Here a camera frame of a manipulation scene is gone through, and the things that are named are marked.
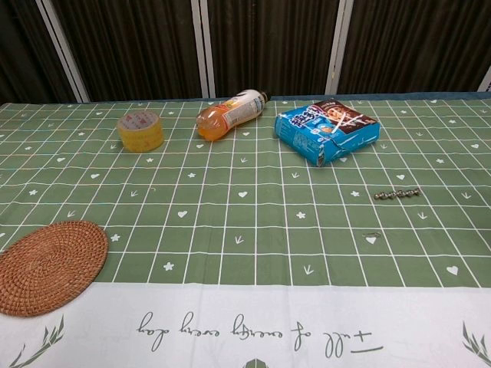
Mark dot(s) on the white partition frame post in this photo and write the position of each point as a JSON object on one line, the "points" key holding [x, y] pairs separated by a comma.
{"points": [[338, 46], [485, 82], [63, 50], [203, 50]]}

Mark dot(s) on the orange drink plastic bottle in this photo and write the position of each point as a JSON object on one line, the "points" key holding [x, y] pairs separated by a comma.
{"points": [[226, 114]]}

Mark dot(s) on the blue cookie box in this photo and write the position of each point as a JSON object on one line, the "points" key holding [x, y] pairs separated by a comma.
{"points": [[326, 128]]}

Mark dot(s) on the dark pleated partition panel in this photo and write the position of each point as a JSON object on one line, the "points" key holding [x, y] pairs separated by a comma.
{"points": [[134, 46], [19, 50], [272, 42], [418, 42]]}

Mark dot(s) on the small metal pin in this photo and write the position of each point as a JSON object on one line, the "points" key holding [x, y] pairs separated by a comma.
{"points": [[370, 234]]}

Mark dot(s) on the yellow packing tape roll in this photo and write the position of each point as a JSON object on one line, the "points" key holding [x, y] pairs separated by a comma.
{"points": [[141, 132]]}

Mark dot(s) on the green grid patterned tablecloth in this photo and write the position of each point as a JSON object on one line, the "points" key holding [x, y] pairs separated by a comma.
{"points": [[245, 214]]}

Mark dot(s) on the round woven rattan coaster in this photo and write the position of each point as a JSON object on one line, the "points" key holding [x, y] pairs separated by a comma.
{"points": [[50, 268]]}

